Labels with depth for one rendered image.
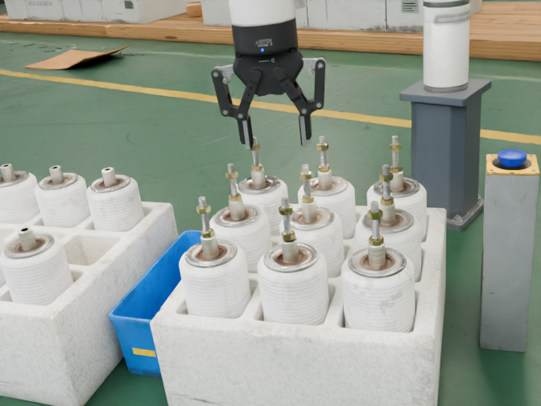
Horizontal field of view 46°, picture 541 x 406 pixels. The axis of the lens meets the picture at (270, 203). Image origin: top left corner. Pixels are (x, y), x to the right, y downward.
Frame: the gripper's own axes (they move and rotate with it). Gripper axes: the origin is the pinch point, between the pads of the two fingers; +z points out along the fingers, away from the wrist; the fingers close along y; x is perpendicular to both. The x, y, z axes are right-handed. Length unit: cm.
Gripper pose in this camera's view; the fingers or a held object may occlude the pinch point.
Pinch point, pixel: (275, 134)
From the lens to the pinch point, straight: 80.4
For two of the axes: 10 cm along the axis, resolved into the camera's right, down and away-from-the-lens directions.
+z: 1.1, 9.0, 4.2
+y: 9.9, -0.5, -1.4
